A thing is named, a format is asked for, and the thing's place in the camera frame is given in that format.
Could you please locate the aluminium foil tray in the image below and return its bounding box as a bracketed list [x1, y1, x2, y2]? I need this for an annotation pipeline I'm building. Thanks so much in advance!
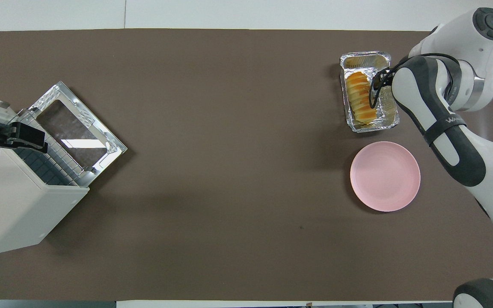
[340, 51, 400, 133]

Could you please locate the cream toaster oven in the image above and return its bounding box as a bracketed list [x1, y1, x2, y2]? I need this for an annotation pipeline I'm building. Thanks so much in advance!
[0, 81, 128, 257]

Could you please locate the brown table mat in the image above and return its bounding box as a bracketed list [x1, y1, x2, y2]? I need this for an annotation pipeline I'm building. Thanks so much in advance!
[0, 29, 493, 302]

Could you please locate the glass oven door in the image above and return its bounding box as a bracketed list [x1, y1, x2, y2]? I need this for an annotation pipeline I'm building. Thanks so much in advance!
[28, 81, 128, 187]

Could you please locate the metal oven rack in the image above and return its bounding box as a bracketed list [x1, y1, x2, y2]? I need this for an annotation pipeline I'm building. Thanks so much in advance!
[13, 128, 85, 187]

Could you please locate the pink round plate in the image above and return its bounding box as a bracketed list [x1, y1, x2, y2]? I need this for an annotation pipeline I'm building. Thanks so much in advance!
[350, 141, 421, 213]

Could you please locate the golden bread loaf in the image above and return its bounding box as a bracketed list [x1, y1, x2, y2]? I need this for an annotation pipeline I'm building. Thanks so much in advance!
[346, 71, 378, 125]

